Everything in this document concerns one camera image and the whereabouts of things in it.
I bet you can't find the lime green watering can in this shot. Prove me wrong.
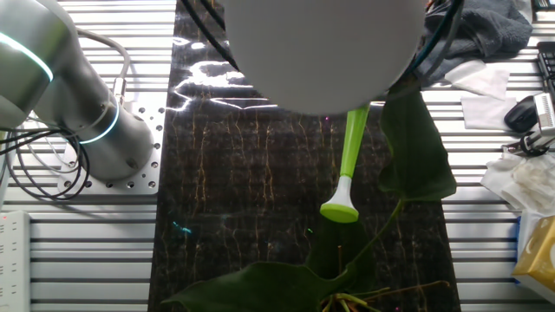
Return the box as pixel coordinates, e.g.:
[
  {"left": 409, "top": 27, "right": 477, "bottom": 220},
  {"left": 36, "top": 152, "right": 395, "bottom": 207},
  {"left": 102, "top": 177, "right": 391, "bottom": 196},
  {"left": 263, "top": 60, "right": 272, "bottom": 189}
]
[{"left": 319, "top": 103, "right": 372, "bottom": 224}]

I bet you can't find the green leafy plant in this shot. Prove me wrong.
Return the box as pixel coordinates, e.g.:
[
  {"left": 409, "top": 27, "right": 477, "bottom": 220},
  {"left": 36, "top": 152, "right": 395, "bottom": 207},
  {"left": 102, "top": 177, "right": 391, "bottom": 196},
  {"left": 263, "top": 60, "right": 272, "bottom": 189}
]
[{"left": 162, "top": 77, "right": 459, "bottom": 312}]

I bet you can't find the black marble mat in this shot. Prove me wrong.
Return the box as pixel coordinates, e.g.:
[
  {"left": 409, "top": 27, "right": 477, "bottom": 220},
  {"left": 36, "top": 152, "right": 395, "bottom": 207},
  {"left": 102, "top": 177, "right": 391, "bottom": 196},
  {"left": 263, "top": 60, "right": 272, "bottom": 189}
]
[{"left": 147, "top": 0, "right": 463, "bottom": 312}]

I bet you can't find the flat white paper napkin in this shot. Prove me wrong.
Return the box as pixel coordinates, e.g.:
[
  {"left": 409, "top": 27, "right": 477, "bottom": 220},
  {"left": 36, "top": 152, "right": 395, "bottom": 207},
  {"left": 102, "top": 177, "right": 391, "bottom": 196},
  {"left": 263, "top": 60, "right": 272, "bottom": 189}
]
[
  {"left": 460, "top": 95, "right": 519, "bottom": 131},
  {"left": 444, "top": 59, "right": 511, "bottom": 101}
]

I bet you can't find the crumpled white tissue pile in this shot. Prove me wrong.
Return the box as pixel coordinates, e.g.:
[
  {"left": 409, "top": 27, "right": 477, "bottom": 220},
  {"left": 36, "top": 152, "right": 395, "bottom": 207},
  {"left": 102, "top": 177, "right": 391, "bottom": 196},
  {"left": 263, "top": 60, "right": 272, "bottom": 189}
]
[{"left": 480, "top": 151, "right": 555, "bottom": 216}]

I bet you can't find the black computer mouse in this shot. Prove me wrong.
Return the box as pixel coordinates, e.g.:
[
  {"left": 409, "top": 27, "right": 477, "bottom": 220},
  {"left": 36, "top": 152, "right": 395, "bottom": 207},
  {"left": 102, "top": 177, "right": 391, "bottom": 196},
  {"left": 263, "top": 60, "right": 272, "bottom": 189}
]
[{"left": 503, "top": 94, "right": 539, "bottom": 133}]

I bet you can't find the grey terry towel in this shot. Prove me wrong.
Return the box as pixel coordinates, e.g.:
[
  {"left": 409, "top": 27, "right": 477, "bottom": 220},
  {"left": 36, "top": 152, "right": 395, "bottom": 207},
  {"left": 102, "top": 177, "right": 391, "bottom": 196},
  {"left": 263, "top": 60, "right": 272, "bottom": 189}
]
[{"left": 411, "top": 0, "right": 534, "bottom": 86}]

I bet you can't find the blue white packet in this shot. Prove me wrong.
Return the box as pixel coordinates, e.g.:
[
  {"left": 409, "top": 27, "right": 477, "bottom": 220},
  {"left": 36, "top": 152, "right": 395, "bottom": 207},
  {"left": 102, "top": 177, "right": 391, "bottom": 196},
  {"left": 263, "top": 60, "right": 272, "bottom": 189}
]
[{"left": 514, "top": 210, "right": 545, "bottom": 261}]

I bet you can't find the gold tissue box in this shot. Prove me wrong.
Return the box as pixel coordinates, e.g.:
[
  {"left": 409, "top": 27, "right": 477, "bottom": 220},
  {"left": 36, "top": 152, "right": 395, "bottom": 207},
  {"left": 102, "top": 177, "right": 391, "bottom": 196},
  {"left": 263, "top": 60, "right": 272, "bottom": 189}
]
[{"left": 511, "top": 211, "right": 555, "bottom": 292}]

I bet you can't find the white power strip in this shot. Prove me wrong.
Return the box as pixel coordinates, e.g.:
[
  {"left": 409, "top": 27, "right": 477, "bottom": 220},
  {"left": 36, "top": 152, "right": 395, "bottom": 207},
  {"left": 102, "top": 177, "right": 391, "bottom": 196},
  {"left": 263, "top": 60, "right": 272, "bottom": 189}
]
[{"left": 0, "top": 211, "right": 31, "bottom": 312}]

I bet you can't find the black keyboard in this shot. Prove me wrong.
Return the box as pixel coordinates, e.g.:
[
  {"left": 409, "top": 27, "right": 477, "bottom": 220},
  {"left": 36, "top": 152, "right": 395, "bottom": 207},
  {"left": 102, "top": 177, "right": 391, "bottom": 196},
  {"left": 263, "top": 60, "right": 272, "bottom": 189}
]
[{"left": 536, "top": 41, "right": 555, "bottom": 99}]

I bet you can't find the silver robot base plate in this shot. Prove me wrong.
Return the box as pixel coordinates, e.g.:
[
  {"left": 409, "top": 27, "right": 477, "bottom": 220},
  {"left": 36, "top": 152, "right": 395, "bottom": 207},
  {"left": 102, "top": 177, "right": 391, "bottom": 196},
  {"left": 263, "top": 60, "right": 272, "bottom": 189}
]
[{"left": 56, "top": 97, "right": 167, "bottom": 195}]

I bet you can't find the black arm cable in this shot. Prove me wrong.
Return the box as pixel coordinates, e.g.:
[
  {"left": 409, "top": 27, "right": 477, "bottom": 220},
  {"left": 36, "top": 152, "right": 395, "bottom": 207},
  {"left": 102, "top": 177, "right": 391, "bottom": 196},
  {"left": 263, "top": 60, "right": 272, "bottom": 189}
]
[{"left": 180, "top": 0, "right": 242, "bottom": 73}]

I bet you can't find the thick grey robot cable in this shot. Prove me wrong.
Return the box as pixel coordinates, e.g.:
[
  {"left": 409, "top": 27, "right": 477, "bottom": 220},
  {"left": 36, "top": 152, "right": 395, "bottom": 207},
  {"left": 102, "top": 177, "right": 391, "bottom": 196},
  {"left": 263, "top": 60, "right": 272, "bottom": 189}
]
[{"left": 75, "top": 28, "right": 132, "bottom": 106}]

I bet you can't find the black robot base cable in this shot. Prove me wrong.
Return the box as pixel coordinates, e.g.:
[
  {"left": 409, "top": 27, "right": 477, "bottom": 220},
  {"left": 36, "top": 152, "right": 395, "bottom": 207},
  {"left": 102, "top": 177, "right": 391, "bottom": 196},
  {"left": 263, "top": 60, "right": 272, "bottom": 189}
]
[{"left": 0, "top": 125, "right": 93, "bottom": 201}]

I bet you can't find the black camera cable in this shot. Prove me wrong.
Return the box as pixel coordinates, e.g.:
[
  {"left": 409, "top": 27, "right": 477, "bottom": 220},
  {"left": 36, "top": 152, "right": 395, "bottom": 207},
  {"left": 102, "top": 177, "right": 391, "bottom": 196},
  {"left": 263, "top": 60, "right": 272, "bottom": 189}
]
[{"left": 501, "top": 132, "right": 541, "bottom": 158}]

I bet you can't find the silver depth camera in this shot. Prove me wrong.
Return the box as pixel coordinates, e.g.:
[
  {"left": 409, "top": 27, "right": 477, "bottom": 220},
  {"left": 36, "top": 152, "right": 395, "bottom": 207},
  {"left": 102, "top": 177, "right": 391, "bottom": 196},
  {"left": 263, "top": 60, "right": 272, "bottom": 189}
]
[{"left": 518, "top": 92, "right": 555, "bottom": 151}]

